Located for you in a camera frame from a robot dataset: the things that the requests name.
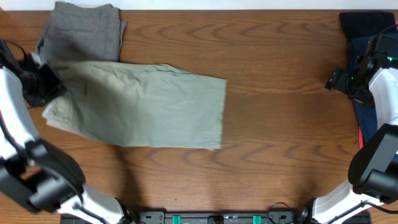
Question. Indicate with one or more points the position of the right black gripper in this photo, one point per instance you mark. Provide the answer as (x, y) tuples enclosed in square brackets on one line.
[(337, 79)]

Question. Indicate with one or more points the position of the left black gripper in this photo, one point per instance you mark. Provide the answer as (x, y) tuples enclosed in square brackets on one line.
[(50, 79)]

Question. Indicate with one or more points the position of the khaki green shorts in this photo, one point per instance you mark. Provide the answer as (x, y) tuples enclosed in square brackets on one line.
[(139, 105)]

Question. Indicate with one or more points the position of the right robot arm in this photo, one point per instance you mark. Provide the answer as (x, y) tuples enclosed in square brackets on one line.
[(372, 174)]

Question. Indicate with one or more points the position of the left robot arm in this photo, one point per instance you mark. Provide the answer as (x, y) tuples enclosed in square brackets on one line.
[(34, 173)]

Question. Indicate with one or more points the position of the navy blue folded garment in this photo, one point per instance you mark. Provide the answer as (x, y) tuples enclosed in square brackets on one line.
[(365, 116)]

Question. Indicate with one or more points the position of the red folded garment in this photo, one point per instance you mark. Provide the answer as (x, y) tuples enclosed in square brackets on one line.
[(360, 138)]

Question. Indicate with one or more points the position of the black folded garment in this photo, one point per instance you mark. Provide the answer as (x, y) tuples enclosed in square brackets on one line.
[(367, 23)]

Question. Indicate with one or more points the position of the folded grey shorts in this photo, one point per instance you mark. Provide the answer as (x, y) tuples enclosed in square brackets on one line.
[(77, 33)]

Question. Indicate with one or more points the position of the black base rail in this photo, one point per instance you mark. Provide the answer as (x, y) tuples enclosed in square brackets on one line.
[(221, 218)]

